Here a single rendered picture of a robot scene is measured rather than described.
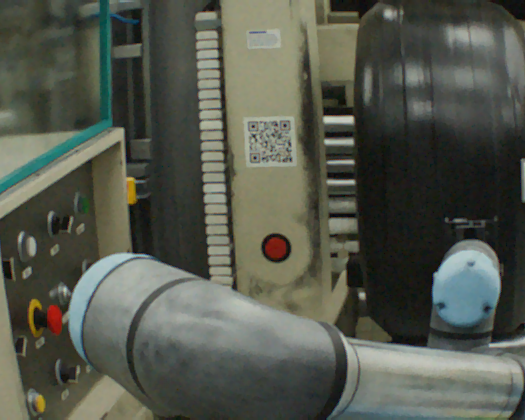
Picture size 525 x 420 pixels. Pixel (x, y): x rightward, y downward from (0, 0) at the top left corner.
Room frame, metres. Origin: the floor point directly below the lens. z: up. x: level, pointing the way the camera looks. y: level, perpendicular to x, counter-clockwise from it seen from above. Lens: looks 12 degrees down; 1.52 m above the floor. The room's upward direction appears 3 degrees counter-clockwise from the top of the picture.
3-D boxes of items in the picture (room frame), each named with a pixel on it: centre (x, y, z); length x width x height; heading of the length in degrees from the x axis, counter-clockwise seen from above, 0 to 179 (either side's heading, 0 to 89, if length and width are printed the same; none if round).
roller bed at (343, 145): (2.28, -0.14, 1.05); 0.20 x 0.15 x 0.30; 79
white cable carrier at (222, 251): (1.88, 0.06, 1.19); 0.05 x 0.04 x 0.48; 169
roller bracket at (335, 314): (1.90, -0.11, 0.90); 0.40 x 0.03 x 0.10; 169
